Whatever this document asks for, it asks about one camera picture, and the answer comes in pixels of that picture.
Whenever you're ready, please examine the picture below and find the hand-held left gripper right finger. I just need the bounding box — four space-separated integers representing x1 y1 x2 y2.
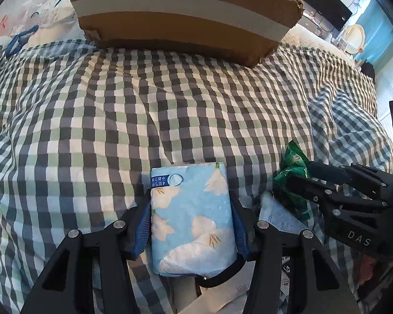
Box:
231 199 361 314

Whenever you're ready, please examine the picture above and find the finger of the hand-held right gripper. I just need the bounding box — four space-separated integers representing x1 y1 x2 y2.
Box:
306 161 393 200
286 175 389 226

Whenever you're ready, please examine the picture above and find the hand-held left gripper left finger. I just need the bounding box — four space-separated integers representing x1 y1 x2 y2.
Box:
20 190 153 314

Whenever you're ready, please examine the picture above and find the green snack packet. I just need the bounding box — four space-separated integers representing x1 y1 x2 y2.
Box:
272 140 315 223

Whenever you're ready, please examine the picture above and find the light blue tissue pack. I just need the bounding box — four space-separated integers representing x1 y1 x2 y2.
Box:
150 162 238 277

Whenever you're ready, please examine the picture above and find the cardboard box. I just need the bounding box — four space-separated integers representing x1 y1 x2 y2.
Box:
65 0 305 68

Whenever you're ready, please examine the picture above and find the person's right hand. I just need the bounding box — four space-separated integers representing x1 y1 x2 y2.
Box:
358 254 390 288

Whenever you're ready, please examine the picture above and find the white paper slip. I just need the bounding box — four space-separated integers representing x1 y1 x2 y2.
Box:
259 191 310 236

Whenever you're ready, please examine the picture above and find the checkered blanket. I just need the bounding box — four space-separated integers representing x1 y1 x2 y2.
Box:
0 37 393 314

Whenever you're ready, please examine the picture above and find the white framed mirror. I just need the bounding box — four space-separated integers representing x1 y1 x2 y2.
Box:
342 24 364 54

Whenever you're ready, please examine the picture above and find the black television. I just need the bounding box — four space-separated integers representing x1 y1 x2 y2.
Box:
296 0 352 31

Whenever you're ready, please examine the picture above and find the blue plastic item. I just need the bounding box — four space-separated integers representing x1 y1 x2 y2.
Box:
5 24 40 56

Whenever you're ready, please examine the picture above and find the clear plastic bag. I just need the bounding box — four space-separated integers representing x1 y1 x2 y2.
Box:
20 0 76 27

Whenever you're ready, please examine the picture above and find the black strap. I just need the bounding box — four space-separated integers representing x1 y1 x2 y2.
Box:
192 257 246 288

